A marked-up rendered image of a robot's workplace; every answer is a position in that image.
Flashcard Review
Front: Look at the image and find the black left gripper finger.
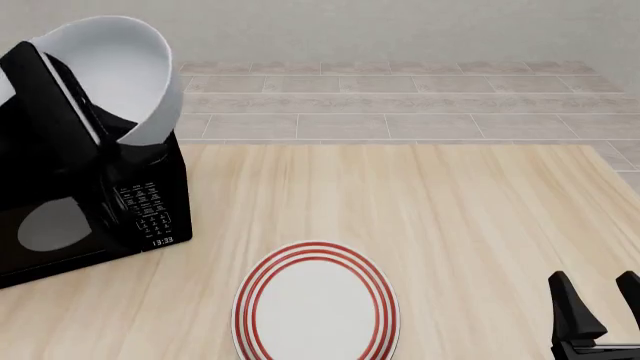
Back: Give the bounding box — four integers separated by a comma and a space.
46, 53, 138, 147

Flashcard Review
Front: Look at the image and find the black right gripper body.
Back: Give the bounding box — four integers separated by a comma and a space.
549, 329, 640, 360

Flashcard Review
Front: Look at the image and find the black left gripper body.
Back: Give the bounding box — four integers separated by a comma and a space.
0, 39, 109, 151

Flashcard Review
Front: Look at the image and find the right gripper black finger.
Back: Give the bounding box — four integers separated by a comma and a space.
547, 270, 609, 340
615, 270, 640, 320

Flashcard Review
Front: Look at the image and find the white bowl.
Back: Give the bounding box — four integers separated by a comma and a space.
0, 14, 185, 148

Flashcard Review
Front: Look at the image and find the white plate with red rings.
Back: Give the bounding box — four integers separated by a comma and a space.
230, 240, 402, 360

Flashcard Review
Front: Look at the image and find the black microwave oven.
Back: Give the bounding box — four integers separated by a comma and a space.
0, 129, 194, 291

